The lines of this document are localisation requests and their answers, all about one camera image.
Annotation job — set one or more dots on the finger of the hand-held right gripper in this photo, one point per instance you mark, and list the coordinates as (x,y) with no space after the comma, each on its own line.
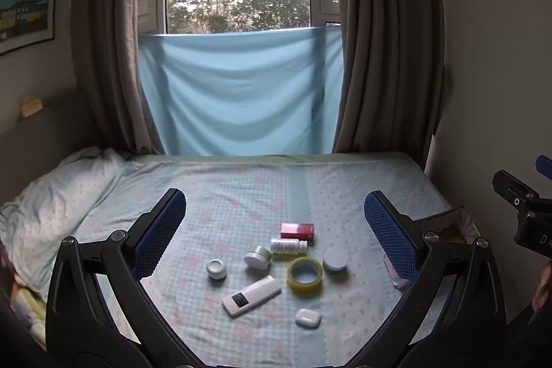
(511,187)
(544,167)

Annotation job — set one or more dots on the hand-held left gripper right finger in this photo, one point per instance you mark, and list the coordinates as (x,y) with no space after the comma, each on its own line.
(388,234)

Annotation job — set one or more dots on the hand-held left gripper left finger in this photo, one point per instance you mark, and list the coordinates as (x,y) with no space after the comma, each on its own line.
(159,234)

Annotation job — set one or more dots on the green-label jar with white lid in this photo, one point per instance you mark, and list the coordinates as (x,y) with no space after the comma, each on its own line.
(335,259)

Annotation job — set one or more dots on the cardboard box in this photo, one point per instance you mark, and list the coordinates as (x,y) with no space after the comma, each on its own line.
(453,223)

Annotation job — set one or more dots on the small white jar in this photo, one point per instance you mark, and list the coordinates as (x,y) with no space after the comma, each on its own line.
(216,269)

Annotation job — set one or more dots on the yellow tape roll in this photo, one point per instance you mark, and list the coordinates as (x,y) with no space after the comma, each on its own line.
(317,279)

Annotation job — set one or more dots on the pale green cream jar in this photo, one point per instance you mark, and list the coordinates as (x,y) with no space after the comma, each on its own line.
(258,256)

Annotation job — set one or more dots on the white pill bottle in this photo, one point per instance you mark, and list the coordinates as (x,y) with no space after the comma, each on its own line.
(287,246)

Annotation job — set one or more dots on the white remote control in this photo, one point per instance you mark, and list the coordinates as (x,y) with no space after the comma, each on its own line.
(252,295)

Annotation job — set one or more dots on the white earbuds case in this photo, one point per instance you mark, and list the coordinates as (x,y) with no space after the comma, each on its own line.
(308,317)

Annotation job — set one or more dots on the person's right hand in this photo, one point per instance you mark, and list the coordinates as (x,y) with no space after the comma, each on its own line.
(542,286)

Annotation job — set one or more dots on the red small box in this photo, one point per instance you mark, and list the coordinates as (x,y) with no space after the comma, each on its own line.
(297,231)

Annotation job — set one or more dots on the checked flowered bed sheet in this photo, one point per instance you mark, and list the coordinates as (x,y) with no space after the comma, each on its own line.
(241,195)

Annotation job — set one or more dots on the pale dotted pillow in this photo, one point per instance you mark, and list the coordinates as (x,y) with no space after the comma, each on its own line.
(56,200)

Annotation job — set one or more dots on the grey upholstered headboard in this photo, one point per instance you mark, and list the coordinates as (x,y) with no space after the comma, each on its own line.
(64,122)

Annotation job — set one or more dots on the light blue hanging cloth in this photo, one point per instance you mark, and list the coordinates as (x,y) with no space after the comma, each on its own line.
(237,92)

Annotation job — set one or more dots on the brown curtain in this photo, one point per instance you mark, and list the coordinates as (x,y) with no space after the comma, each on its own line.
(388,40)
(112,40)

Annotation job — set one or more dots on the framed wall poster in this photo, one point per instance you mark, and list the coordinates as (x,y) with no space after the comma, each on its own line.
(26,8)

